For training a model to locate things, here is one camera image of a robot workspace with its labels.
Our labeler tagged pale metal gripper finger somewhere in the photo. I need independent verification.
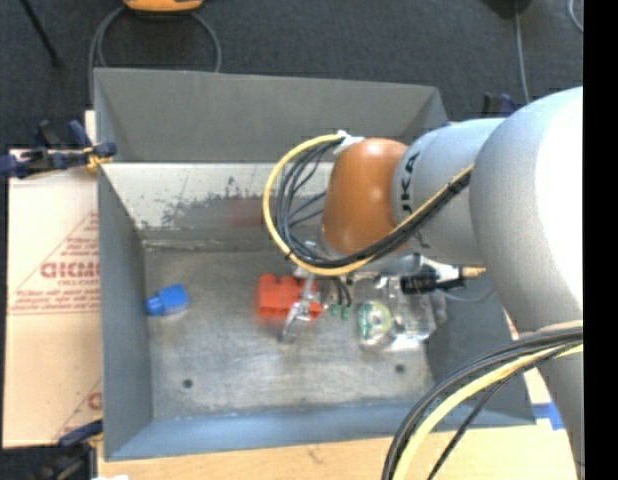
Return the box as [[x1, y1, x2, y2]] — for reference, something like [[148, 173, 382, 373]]
[[299, 276, 321, 315], [278, 304, 313, 344]]

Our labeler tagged red-orange toy brick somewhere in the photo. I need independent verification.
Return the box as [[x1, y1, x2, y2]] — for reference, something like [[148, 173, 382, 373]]
[[256, 273, 323, 320]]

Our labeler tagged grey metal bin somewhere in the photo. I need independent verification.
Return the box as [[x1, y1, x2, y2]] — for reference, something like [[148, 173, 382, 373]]
[[92, 67, 536, 462]]

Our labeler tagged blue rounded block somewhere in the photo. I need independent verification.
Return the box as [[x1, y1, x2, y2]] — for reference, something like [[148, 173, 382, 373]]
[[144, 283, 190, 318]]

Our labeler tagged brown cardboard board, red print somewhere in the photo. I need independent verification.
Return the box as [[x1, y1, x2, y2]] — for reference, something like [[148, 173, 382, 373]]
[[1, 147, 105, 449]]

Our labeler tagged black cylinder on white bracket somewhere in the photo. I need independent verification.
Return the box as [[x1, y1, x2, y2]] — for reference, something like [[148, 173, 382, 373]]
[[398, 263, 488, 295]]

